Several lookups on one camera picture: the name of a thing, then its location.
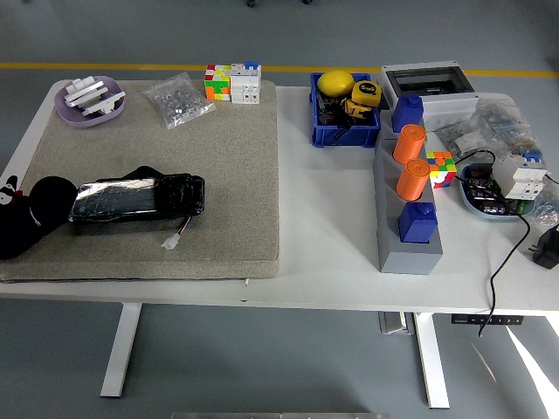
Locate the grey-brown felt mat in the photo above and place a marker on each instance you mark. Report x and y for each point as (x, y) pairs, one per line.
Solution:
(174, 144)

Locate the purple oval tray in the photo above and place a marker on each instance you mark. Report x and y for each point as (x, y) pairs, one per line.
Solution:
(72, 115)

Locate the clear bag with white part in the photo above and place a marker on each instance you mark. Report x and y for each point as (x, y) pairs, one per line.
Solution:
(458, 142)

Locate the white table leg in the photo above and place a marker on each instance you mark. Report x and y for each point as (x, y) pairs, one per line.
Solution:
(432, 362)
(120, 349)

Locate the round yellow tape measure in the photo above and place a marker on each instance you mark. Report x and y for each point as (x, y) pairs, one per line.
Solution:
(366, 92)

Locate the black packets in dish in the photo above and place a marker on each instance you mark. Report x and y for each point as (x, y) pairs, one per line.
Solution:
(482, 190)

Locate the white breaker block blue top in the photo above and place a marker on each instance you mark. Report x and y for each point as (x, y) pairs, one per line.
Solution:
(245, 85)

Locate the multicolour twisted puzzle cube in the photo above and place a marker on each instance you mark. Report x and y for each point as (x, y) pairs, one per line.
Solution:
(442, 168)

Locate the orange cylinder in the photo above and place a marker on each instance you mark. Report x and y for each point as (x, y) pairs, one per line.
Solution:
(412, 181)
(408, 144)

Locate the orange green puzzle cube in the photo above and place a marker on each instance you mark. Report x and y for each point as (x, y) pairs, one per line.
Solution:
(217, 85)

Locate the small white block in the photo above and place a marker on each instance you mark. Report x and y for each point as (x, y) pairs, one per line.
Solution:
(84, 81)

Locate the blue plastic bin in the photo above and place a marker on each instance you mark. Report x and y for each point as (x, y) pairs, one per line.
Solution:
(345, 133)

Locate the light blue oval dish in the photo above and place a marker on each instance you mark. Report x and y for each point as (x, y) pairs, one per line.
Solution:
(471, 205)

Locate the small clear bag metal bits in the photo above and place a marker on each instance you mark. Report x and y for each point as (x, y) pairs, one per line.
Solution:
(548, 211)

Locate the white T-shaped bracket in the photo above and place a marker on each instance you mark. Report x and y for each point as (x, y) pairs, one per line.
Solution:
(102, 105)

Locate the grey stepped holder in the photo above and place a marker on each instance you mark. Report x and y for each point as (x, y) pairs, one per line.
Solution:
(408, 257)

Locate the yellow ball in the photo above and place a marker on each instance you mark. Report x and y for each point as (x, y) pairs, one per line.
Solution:
(335, 83)

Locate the black rag with white print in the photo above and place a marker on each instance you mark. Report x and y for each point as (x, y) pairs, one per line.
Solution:
(35, 209)

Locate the grey metal box under table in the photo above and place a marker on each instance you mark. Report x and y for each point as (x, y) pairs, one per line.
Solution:
(395, 324)

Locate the silver flat bars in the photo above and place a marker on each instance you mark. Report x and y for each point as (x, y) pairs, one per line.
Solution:
(85, 94)

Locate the black parts in bin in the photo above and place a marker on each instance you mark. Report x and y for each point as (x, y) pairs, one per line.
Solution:
(329, 111)

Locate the yellow black tape measure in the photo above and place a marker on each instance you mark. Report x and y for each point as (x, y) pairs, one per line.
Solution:
(356, 110)

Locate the grey white electrical box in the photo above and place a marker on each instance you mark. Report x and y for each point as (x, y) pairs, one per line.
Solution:
(450, 102)

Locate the clear bag of screws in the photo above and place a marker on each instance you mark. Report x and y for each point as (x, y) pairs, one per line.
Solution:
(179, 102)

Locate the black power adapter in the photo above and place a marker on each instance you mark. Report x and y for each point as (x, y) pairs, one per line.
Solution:
(548, 249)

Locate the white circuit breaker blue clip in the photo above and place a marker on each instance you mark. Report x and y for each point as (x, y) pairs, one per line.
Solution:
(522, 179)

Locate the blue block with knob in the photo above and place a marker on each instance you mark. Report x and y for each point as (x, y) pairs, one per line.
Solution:
(417, 224)
(407, 113)

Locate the large clear bag of parts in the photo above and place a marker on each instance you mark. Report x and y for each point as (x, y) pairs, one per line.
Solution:
(506, 122)

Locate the black desk control panel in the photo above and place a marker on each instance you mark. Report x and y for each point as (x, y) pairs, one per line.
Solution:
(485, 319)

